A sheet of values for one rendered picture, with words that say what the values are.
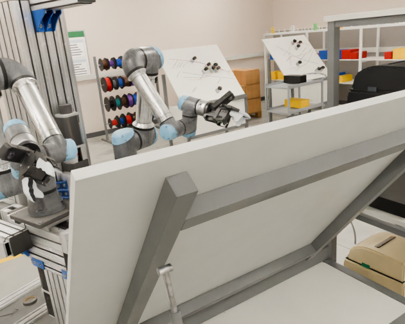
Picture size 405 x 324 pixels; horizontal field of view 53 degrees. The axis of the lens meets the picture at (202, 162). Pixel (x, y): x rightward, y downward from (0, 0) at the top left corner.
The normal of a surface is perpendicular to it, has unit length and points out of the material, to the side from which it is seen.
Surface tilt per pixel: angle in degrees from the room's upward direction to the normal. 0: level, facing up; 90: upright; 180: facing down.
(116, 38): 90
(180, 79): 50
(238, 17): 90
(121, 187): 128
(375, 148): 38
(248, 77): 90
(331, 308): 0
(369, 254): 90
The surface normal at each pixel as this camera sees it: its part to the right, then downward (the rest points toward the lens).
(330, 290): -0.09, -0.95
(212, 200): 0.26, -0.62
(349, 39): -0.82, 0.24
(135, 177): 0.47, 0.75
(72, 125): 0.81, 0.11
